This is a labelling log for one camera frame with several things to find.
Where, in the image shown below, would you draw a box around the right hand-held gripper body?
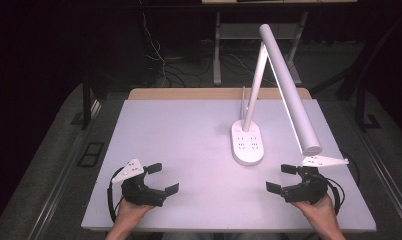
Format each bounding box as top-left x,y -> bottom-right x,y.
281,155 -> 350,205

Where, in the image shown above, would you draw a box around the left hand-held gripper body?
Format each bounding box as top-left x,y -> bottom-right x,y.
111,158 -> 167,208

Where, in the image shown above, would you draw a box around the person's left hand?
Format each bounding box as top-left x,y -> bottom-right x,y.
114,197 -> 157,234

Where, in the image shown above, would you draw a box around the person's right hand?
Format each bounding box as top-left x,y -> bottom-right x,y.
291,193 -> 340,233

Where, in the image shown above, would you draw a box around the white table mat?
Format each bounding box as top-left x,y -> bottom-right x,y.
81,98 -> 378,233

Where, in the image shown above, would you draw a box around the white desk lamp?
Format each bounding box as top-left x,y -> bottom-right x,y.
230,23 -> 324,167

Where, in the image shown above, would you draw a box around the black metal stand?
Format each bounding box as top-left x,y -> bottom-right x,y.
353,83 -> 383,133
80,74 -> 105,131

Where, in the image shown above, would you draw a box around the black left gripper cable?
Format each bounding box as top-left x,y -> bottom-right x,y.
106,166 -> 125,224

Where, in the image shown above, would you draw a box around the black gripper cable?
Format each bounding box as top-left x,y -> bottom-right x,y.
106,166 -> 125,224
324,177 -> 346,216

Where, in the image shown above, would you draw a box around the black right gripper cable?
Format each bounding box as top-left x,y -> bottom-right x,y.
324,177 -> 346,216

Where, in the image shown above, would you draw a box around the black rectangular floor frame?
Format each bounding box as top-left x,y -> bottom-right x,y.
77,141 -> 106,168

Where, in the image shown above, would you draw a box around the metal floor rail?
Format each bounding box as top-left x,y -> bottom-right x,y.
27,99 -> 103,240
350,109 -> 402,231

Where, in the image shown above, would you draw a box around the white lamp cable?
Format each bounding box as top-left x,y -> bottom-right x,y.
240,85 -> 249,122

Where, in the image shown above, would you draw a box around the black floor cables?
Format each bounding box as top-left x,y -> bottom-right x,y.
162,53 -> 257,88

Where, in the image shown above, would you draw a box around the thin white hanging cable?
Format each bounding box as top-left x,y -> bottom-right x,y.
137,0 -> 168,88

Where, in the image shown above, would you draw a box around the grey metal desk frame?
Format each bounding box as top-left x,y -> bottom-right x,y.
212,10 -> 309,87

